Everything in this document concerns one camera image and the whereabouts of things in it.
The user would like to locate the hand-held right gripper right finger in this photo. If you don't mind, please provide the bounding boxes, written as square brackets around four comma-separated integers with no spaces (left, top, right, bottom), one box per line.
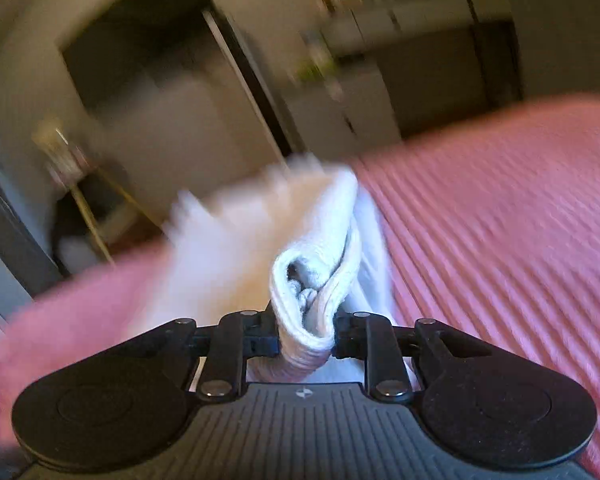
[332,311,464,401]

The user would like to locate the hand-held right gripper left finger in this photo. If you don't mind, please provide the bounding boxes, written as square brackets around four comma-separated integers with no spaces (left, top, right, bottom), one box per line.
[144,310,283,401]

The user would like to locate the white ruffled sock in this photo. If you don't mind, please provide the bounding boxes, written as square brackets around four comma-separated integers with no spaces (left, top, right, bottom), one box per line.
[269,166,362,370]

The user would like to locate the white ribbed garment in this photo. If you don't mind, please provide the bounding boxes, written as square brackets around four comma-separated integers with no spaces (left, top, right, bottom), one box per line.
[145,152,422,392]

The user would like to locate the pink ribbed bedspread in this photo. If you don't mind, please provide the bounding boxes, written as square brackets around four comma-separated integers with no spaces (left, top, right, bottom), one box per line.
[0,94,600,480]

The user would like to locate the round white side table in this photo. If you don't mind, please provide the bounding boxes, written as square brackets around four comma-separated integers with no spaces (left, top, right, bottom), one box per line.
[32,115,153,267]

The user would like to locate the dark cloth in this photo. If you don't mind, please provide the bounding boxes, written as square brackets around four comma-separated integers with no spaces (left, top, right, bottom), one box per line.
[52,192,112,277]

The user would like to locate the snack packets pile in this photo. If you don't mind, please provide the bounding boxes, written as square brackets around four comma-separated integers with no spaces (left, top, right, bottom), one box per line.
[32,117,90,187]

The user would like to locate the grey cabinet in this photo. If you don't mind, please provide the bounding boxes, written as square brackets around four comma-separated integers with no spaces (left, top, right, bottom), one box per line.
[325,0,523,138]

